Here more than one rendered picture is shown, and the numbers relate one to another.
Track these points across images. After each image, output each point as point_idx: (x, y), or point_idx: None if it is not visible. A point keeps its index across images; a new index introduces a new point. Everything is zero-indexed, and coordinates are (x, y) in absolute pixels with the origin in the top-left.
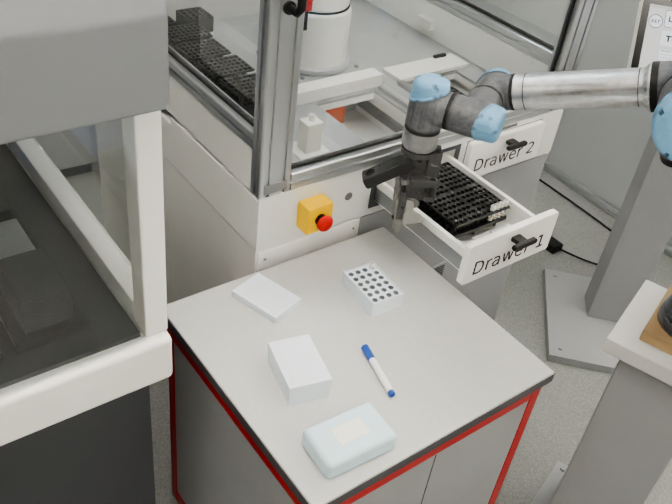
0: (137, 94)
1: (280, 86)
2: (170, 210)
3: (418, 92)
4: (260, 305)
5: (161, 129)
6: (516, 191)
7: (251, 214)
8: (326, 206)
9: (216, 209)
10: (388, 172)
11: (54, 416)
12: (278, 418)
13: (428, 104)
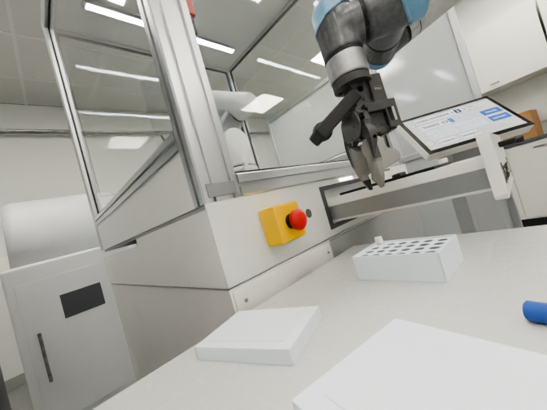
0: None
1: (181, 58)
2: (162, 339)
3: (322, 6)
4: (250, 343)
5: (136, 261)
6: (414, 224)
7: (206, 238)
8: (291, 203)
9: (182, 285)
10: (337, 109)
11: None
12: None
13: (339, 9)
